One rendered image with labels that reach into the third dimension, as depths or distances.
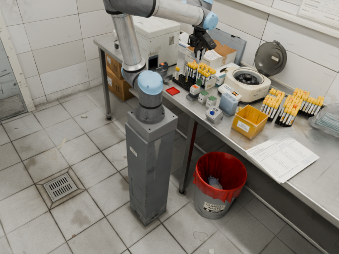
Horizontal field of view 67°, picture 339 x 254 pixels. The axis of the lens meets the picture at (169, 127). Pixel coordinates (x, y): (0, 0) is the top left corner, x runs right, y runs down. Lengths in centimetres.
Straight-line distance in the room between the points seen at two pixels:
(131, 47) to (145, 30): 54
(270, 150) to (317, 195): 28
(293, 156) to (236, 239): 89
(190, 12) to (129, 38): 28
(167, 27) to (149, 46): 17
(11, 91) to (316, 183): 264
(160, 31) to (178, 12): 67
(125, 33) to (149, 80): 22
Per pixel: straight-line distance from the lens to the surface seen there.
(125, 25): 116
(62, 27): 292
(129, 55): 123
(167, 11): 108
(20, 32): 282
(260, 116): 150
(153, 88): 119
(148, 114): 127
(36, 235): 215
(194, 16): 118
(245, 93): 164
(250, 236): 213
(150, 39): 174
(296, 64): 185
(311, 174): 141
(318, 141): 162
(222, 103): 156
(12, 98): 299
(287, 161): 139
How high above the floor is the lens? 181
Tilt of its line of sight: 42 degrees down
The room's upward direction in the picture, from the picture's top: 5 degrees clockwise
